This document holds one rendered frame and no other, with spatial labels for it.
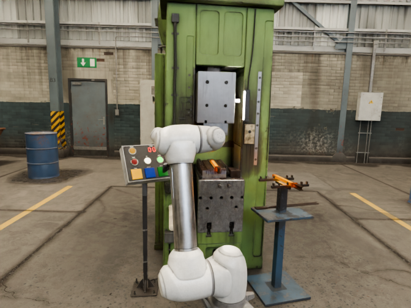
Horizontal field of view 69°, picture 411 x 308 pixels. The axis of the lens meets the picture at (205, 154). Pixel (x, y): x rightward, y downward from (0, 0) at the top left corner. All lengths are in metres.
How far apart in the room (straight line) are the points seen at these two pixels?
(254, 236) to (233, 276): 1.53
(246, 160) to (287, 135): 6.08
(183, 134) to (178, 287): 0.63
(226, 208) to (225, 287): 1.19
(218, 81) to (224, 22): 0.50
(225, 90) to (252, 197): 0.98
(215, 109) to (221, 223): 0.94
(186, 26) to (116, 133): 6.45
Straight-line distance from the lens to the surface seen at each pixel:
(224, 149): 2.93
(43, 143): 6.56
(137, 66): 8.62
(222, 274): 1.37
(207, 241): 2.59
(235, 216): 2.54
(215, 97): 2.40
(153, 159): 2.28
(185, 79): 2.52
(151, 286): 2.73
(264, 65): 2.66
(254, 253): 2.97
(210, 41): 2.59
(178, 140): 1.30
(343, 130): 9.20
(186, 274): 1.32
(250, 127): 2.59
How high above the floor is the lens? 1.51
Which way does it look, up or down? 9 degrees down
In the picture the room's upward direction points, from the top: 1 degrees clockwise
